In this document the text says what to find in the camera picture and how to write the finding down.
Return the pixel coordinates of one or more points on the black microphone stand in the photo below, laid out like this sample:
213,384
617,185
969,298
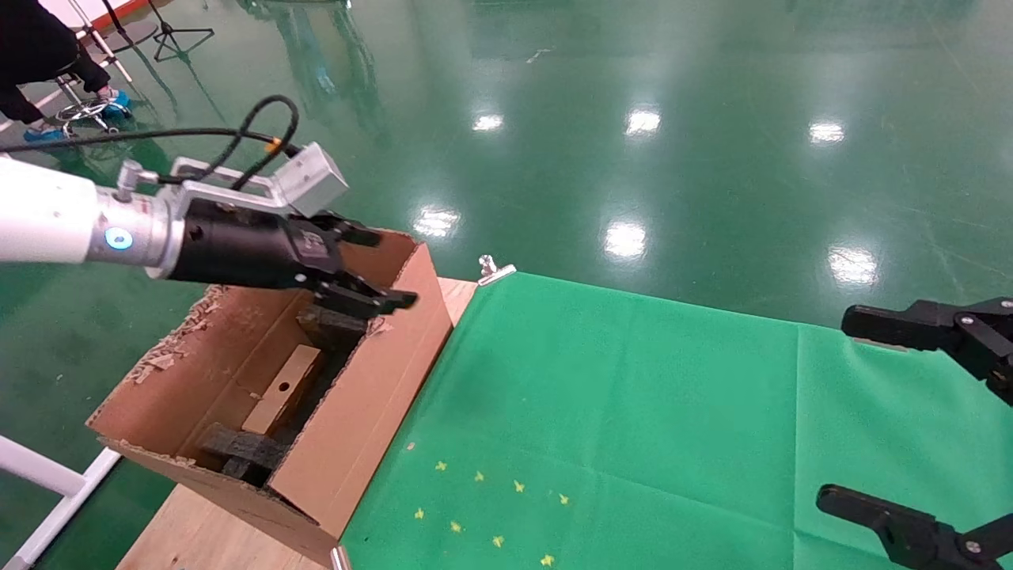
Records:
170,33

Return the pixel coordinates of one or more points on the silver metal clip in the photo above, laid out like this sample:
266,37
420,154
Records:
495,273

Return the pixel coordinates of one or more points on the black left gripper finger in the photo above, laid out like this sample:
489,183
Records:
352,234
356,299

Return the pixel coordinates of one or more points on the small brown cardboard box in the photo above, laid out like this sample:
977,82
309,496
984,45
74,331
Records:
281,392

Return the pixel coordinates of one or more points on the green table cloth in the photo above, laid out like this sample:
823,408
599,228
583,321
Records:
633,412

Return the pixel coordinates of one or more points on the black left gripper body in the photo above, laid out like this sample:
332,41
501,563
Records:
245,245

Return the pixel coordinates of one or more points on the white metal floor frame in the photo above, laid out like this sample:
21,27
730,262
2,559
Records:
39,467

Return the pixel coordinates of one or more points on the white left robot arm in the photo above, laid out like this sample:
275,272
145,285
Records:
47,214

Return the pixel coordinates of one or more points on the chrome swivel stool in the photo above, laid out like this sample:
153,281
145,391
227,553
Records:
83,115

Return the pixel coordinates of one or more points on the person in black clothes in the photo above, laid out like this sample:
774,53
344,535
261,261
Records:
39,39

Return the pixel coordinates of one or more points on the silver camera mount bracket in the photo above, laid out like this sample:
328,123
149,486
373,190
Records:
237,199

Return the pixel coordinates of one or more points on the black foam block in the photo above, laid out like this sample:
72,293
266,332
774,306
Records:
328,328
241,445

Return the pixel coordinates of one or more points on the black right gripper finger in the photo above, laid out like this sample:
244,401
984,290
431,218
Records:
950,328
918,542

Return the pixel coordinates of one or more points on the large open cardboard carton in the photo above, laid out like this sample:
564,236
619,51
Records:
356,419

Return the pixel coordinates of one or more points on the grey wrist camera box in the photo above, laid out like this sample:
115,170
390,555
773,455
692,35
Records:
313,178

